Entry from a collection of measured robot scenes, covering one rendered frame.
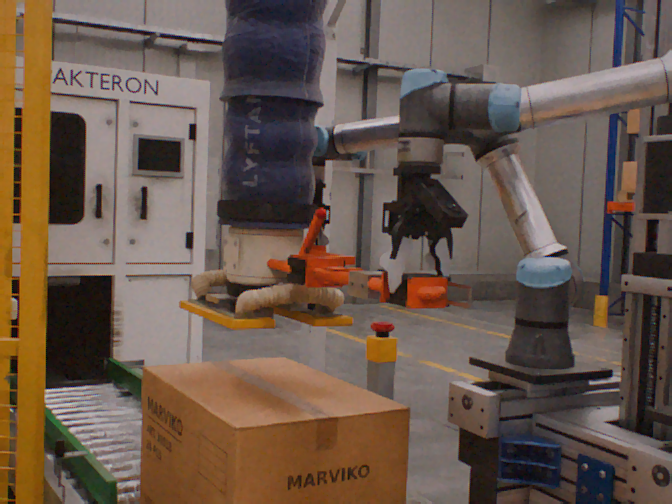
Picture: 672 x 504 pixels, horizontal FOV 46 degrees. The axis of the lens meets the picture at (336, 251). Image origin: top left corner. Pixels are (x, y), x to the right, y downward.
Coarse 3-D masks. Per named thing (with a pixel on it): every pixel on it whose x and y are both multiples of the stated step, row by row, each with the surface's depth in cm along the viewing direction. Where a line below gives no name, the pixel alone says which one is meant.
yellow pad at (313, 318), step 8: (304, 304) 188; (312, 304) 178; (280, 312) 183; (288, 312) 180; (296, 312) 177; (304, 312) 176; (312, 312) 174; (336, 312) 176; (296, 320) 176; (304, 320) 173; (312, 320) 169; (320, 320) 170; (328, 320) 171; (336, 320) 171; (344, 320) 173; (352, 320) 174
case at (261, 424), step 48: (144, 384) 196; (192, 384) 180; (240, 384) 182; (288, 384) 184; (336, 384) 186; (144, 432) 196; (192, 432) 167; (240, 432) 147; (288, 432) 152; (336, 432) 158; (384, 432) 164; (144, 480) 196; (192, 480) 167; (240, 480) 147; (288, 480) 153; (336, 480) 158; (384, 480) 164
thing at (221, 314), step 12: (192, 300) 185; (204, 300) 186; (192, 312) 180; (204, 312) 173; (216, 312) 170; (228, 312) 168; (228, 324) 161; (240, 324) 160; (252, 324) 162; (264, 324) 163
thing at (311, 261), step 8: (296, 256) 160; (304, 256) 161; (312, 256) 162; (320, 256) 163; (288, 264) 159; (296, 264) 156; (304, 264) 154; (312, 264) 154; (320, 264) 155; (328, 264) 156; (336, 264) 156; (344, 264) 158; (296, 272) 157; (304, 272) 154; (288, 280) 159; (296, 280) 156; (304, 280) 154; (312, 280) 154; (320, 280) 155
